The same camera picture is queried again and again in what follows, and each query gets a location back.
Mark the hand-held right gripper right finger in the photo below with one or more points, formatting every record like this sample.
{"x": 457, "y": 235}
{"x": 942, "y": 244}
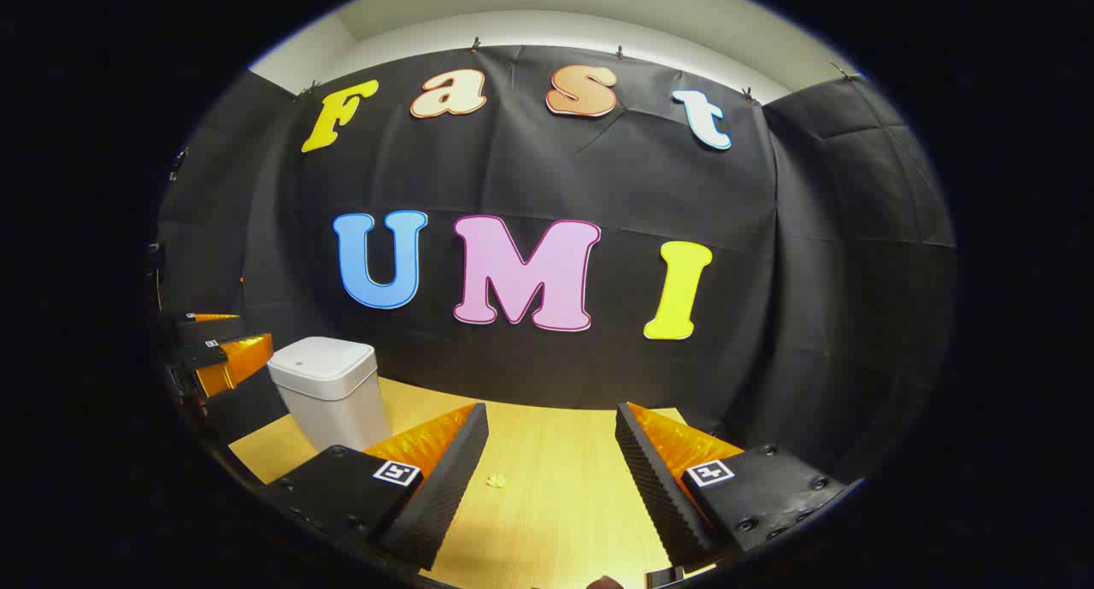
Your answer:
{"x": 658, "y": 486}

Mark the black backdrop cloth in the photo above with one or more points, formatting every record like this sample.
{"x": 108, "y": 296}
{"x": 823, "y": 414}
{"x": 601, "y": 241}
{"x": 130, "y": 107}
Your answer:
{"x": 598, "y": 170}

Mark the white desktop garbage bin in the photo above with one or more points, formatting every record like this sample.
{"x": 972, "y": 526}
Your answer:
{"x": 329, "y": 401}

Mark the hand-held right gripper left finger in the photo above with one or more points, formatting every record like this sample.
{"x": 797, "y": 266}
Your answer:
{"x": 444, "y": 486}

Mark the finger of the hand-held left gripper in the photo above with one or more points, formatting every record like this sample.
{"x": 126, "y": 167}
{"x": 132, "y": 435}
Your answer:
{"x": 239, "y": 362}
{"x": 209, "y": 331}

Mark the wooden desktop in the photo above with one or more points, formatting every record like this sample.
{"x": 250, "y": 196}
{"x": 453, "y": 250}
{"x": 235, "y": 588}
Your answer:
{"x": 547, "y": 503}

